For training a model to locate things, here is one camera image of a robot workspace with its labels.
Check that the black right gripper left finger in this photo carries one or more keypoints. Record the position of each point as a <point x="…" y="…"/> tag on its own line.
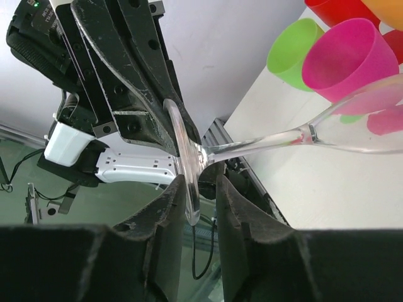
<point x="157" y="230"/>

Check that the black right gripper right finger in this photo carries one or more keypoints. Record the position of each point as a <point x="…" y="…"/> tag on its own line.
<point x="260" y="256"/>

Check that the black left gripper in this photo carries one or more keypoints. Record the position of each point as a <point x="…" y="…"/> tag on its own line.
<point x="120" y="57"/>

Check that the green wine glass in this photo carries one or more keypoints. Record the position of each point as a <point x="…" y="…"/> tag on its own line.
<point x="287" y="55"/>

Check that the clear wine glass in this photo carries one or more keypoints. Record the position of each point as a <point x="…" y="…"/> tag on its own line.
<point x="192" y="158"/>

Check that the red wine glass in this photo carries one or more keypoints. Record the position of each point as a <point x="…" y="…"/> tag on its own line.
<point x="333" y="12"/>

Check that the magenta wine glass front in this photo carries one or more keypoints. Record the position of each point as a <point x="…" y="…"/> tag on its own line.
<point x="347" y="57"/>

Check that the yellow wine glass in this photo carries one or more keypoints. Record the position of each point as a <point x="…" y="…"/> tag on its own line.
<point x="388" y="11"/>

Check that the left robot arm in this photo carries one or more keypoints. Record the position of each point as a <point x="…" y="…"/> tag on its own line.
<point x="73" y="152"/>

